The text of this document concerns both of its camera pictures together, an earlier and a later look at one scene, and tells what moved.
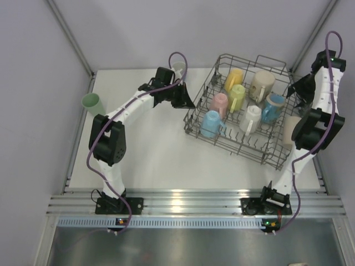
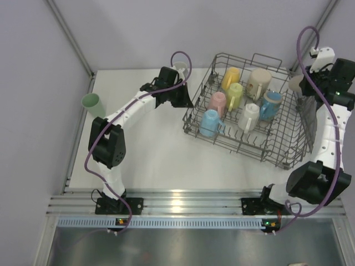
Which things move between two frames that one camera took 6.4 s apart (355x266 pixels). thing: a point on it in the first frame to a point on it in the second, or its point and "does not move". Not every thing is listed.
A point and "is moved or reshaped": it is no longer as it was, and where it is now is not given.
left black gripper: x=183 y=99 does not move
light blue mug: x=212 y=126 does not move
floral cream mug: x=262 y=81 is moved or reshaped
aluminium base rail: x=197 y=202 does not move
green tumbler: x=92 y=102 does not move
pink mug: x=219 y=103 does not move
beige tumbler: x=289 y=123 to x=293 y=82
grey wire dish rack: x=244 y=106 does not move
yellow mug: x=234 y=77 is moved or reshaped
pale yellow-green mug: x=237 y=97 is moved or reshaped
